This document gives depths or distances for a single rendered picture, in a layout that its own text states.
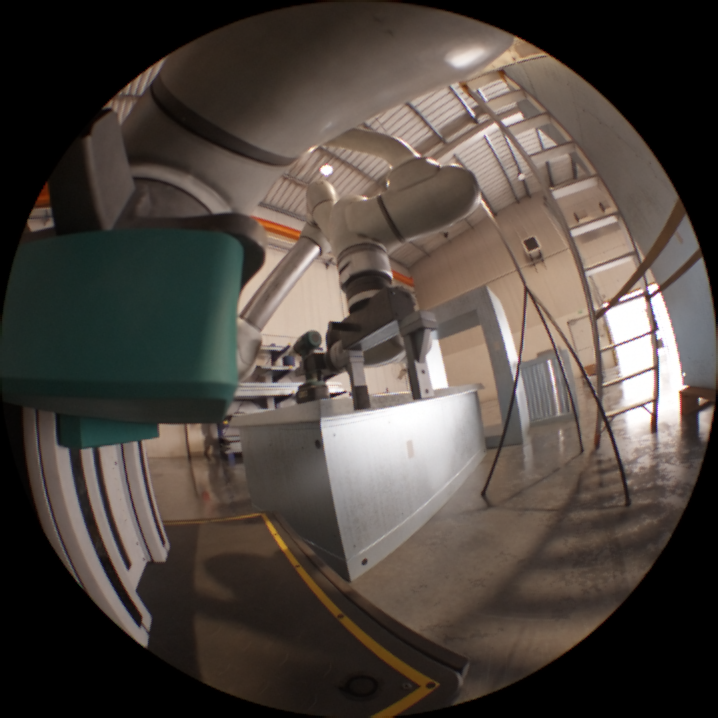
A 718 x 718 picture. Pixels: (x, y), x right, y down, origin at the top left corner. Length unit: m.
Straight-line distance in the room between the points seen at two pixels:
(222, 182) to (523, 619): 0.86
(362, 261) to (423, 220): 0.12
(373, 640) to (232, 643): 0.17
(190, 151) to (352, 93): 0.09
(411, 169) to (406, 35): 0.30
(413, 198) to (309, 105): 0.27
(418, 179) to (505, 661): 0.91
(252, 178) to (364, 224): 0.25
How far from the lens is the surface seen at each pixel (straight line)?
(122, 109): 8.98
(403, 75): 0.16
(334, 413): 0.65
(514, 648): 0.69
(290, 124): 0.16
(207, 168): 0.17
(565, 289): 10.58
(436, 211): 0.38
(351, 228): 0.40
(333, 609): 0.39
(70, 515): 0.31
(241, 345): 0.74
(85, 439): 0.28
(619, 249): 11.69
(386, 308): 0.31
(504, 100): 1.85
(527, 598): 0.79
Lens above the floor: 0.60
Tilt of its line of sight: 13 degrees up
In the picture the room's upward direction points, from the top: 9 degrees counter-clockwise
